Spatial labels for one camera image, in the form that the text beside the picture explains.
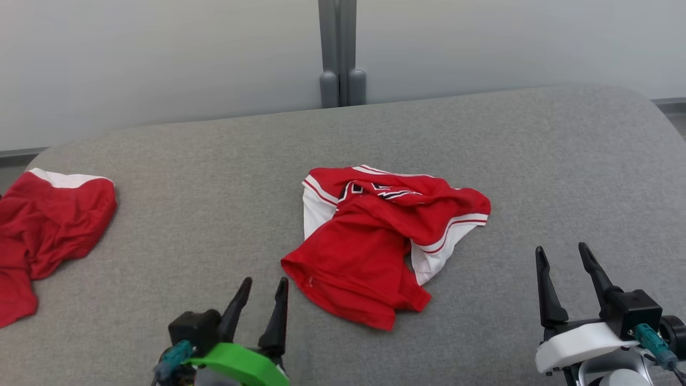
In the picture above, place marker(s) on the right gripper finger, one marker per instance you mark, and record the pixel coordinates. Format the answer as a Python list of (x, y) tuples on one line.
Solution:
[(596, 273), (547, 295)]

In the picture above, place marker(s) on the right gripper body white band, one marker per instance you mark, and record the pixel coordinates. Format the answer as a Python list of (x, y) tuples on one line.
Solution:
[(579, 340)]

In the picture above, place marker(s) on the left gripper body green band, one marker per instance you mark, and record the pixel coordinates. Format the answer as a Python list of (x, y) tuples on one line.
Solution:
[(241, 367)]

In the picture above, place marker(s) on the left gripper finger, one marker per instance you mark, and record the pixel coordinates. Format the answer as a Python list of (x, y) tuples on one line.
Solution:
[(236, 313), (276, 321)]

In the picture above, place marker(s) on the red white basketball jersey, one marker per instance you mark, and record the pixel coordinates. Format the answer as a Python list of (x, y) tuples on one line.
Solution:
[(364, 252)]

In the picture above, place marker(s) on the red garment with white trim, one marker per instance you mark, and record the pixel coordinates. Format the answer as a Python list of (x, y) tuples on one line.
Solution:
[(48, 225)]

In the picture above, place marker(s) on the grey fabric sofa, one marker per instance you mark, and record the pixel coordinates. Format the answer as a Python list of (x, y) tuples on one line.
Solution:
[(482, 139)]

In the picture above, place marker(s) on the grey partition post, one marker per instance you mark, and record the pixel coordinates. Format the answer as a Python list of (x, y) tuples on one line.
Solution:
[(337, 53)]

